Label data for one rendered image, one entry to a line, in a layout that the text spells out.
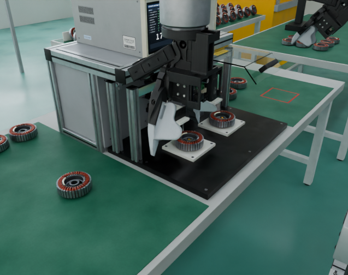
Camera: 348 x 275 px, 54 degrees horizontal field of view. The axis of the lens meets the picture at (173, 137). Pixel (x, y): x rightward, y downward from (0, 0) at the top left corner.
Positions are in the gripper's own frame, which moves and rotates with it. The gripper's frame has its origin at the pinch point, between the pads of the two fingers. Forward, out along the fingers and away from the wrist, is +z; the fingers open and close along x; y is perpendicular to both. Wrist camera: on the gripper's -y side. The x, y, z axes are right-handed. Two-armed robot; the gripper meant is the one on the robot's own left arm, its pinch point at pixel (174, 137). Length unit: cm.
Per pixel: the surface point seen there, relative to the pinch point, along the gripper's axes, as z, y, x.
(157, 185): 40, -26, 28
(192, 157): 37, -23, 45
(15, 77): 115, -369, 185
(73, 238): 40, -31, -4
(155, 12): -11, -42, 51
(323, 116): 62, 0, 165
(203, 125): 37, -32, 70
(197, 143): 34, -24, 51
